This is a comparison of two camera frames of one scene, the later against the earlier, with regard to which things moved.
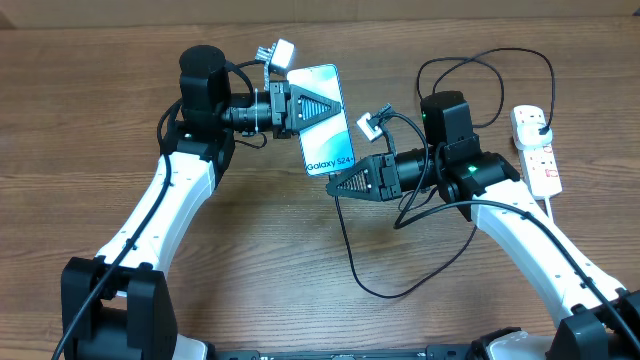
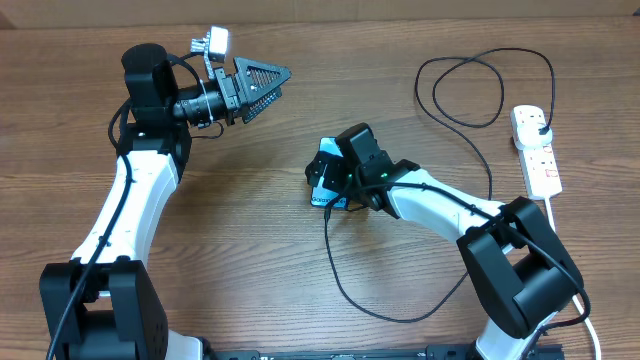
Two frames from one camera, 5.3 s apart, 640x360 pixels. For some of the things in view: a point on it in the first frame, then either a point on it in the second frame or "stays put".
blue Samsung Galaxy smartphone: (327, 146) to (325, 196)
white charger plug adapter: (529, 137) stays put
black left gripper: (281, 91) to (249, 91)
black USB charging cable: (475, 226) to (583, 300)
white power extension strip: (540, 163) stays put
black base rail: (430, 352) stays put
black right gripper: (378, 191) to (336, 165)
